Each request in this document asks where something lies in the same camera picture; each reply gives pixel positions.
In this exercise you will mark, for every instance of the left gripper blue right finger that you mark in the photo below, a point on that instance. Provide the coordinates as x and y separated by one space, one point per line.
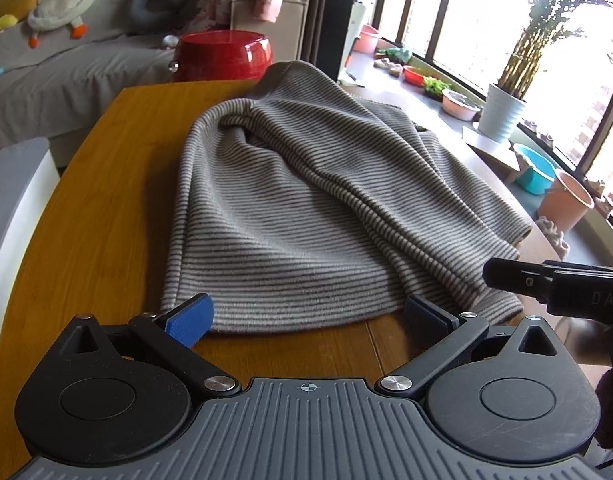
453 338

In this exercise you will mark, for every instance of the white ribbed plant pot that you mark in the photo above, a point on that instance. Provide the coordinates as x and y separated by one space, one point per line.
501 114

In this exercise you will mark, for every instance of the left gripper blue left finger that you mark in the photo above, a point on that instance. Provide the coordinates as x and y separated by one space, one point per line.
167 338

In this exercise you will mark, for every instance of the teal plastic basin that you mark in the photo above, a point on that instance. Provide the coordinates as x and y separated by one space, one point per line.
536 173

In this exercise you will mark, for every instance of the red glossy round stool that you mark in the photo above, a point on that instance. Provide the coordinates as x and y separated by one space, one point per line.
221 55

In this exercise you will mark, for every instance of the red plastic basin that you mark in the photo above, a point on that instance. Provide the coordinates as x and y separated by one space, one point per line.
413 76

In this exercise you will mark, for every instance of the pink basin far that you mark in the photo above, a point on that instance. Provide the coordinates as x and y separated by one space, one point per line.
367 41

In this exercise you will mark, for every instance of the pink metal bowl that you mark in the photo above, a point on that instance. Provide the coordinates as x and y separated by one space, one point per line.
459 106

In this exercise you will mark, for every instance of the grey covered sofa bed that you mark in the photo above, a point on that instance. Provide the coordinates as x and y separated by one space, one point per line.
65 85

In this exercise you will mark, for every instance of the lucky bamboo plant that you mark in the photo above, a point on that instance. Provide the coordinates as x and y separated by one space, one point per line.
547 24

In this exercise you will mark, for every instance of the grey neck pillow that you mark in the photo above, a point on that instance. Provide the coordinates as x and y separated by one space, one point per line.
154 15

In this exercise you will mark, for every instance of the grey striped knit garment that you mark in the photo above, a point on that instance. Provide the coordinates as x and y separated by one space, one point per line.
299 206

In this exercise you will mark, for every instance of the pink plastic bucket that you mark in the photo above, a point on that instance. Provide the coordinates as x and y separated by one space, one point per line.
565 202

